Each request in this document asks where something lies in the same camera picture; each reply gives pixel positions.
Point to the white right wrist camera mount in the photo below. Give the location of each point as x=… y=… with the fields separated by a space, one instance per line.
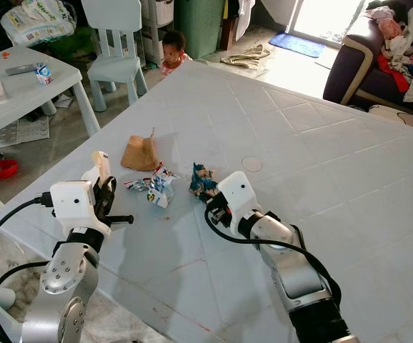
x=239 y=193

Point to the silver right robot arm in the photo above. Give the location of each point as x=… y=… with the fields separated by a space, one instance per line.
x=296 y=268

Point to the blue door mat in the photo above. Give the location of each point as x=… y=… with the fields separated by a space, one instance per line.
x=298 y=45

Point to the pale green child chair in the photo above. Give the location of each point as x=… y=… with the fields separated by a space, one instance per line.
x=113 y=68

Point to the pink cloth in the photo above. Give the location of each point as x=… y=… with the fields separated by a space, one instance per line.
x=387 y=25

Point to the green rubbish bin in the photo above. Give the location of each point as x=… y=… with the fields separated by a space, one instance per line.
x=199 y=28

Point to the crumpled brown paper bag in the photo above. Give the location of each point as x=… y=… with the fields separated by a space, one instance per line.
x=139 y=153

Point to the dark sofa with beige trim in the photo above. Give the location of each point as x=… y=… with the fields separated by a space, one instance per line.
x=349 y=71

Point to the white storage rack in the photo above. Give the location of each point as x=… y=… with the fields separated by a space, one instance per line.
x=156 y=25

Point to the red bowl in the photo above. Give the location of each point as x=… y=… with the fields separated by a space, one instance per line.
x=3 y=169

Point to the beige towel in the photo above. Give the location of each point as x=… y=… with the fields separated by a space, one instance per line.
x=246 y=57

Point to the clear plastic bag with packs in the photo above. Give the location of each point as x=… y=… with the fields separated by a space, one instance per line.
x=38 y=21

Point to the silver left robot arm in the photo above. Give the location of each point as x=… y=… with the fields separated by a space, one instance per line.
x=63 y=282

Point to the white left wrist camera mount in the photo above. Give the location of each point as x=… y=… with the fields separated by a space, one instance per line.
x=74 y=204

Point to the red cloth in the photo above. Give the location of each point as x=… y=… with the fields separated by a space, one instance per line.
x=391 y=75

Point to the cream floor rug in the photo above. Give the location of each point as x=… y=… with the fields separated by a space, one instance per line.
x=403 y=118

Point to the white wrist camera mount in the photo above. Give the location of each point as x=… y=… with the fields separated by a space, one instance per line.
x=74 y=204
x=239 y=193

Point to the small white blue carton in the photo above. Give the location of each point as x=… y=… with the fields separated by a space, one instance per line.
x=43 y=73

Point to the small child in striped top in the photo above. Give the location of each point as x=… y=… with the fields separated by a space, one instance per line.
x=174 y=56

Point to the crumpled white blue wrapper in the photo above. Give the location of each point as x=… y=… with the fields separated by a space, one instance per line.
x=156 y=187

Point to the small white plastic table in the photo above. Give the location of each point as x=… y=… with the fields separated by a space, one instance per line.
x=35 y=96

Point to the teal wrapper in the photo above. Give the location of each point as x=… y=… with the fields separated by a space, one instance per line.
x=199 y=177

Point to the newspaper sheet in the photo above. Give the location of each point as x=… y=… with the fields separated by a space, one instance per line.
x=21 y=134

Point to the grey remote control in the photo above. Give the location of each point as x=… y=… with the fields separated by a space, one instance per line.
x=19 y=69

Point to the cream-taped left gripper finger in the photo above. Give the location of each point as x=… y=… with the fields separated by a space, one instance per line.
x=101 y=164

